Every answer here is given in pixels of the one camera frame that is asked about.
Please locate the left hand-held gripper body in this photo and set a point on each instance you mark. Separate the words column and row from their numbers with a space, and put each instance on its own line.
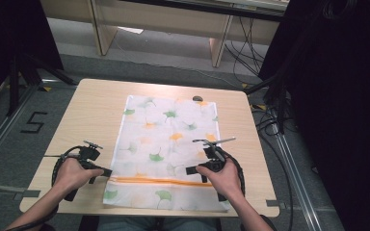
column 89, row 154

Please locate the white paper sheet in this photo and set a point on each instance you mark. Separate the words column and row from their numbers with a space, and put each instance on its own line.
column 131, row 30

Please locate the person's left hand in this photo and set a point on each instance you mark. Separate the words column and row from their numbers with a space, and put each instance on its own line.
column 72, row 174

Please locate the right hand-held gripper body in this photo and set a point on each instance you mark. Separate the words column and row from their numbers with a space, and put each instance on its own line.
column 213, row 159

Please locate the small dark round object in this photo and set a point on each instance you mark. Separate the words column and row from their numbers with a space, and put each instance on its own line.
column 197, row 98

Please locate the black curtain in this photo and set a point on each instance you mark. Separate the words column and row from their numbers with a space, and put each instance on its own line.
column 337, row 106
column 9, row 38

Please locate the white leaf-print mesh laundry bag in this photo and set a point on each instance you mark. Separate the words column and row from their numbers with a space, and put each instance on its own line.
column 160, row 128

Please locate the black metal stand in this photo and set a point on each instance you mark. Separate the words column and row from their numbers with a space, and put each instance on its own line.
column 14, row 83
column 271, row 96

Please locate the person's right hand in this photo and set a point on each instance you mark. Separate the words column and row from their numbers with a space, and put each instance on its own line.
column 226, row 181

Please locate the metal floor rail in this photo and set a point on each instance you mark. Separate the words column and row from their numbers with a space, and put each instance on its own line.
column 297, row 179
column 0, row 134

